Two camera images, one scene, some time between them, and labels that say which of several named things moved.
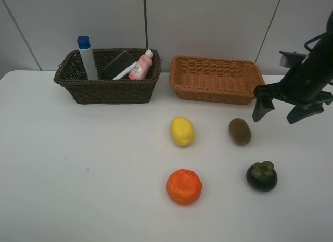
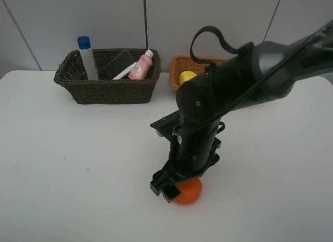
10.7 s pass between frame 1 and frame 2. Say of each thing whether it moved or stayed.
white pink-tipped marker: stayed
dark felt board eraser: stayed
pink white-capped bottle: stayed
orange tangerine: stayed
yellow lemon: moved
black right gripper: moved
